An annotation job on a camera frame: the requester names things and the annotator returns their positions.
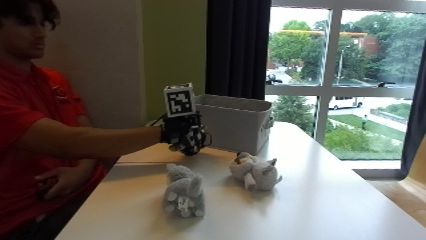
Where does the grey fabric storage bin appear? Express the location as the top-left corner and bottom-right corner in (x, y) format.
(194, 93), (275, 156)

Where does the white marker cube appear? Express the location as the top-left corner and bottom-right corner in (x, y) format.
(163, 82), (198, 119)

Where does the grey and white plush toy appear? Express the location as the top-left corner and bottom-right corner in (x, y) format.
(228, 151), (284, 192)

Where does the dark curtain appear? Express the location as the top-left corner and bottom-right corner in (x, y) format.
(399, 39), (426, 178)
(204, 0), (273, 101)

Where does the the person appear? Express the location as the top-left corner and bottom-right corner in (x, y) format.
(0, 0), (164, 240)

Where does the white window frame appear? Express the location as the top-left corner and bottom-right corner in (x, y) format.
(264, 0), (426, 179)

